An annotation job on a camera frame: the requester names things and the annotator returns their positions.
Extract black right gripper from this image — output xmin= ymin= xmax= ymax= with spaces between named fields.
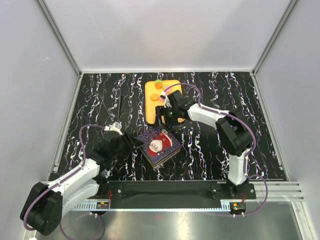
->
xmin=153 ymin=106 xmax=179 ymax=130

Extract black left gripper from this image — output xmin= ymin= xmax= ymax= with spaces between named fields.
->
xmin=111 ymin=131 xmax=144 ymax=158

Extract gold tin lid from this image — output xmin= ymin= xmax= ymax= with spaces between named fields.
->
xmin=136 ymin=127 xmax=182 ymax=156

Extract decorated cookie tin box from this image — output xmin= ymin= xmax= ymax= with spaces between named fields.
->
xmin=142 ymin=148 xmax=181 ymax=168

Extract metal tongs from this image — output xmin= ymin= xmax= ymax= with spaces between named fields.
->
xmin=97 ymin=87 xmax=123 ymax=124

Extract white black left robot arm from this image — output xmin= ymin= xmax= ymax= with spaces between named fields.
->
xmin=20 ymin=130 xmax=143 ymax=236

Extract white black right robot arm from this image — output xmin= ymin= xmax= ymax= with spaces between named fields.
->
xmin=155 ymin=90 xmax=257 ymax=199

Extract tan round biscuit upper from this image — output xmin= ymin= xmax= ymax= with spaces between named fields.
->
xmin=150 ymin=93 xmax=159 ymax=101

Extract pink sandwich cookie upper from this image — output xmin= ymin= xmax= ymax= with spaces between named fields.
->
xmin=164 ymin=86 xmax=172 ymax=92

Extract orange swirl cookie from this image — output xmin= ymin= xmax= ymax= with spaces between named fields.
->
xmin=155 ymin=82 xmax=163 ymax=89

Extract yellow plastic tray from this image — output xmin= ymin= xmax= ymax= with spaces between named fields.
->
xmin=144 ymin=80 xmax=183 ymax=125

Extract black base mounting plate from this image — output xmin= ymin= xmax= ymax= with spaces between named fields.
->
xmin=94 ymin=180 xmax=257 ymax=210

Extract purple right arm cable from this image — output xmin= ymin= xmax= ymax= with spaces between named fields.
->
xmin=163 ymin=82 xmax=270 ymax=216

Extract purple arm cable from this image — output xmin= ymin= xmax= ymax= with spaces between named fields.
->
xmin=163 ymin=82 xmax=270 ymax=216
xmin=23 ymin=124 xmax=111 ymax=240

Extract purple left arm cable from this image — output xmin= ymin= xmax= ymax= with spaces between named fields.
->
xmin=23 ymin=124 xmax=111 ymax=240

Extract aluminium frame rail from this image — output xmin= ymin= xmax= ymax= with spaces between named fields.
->
xmin=207 ymin=180 xmax=304 ymax=203

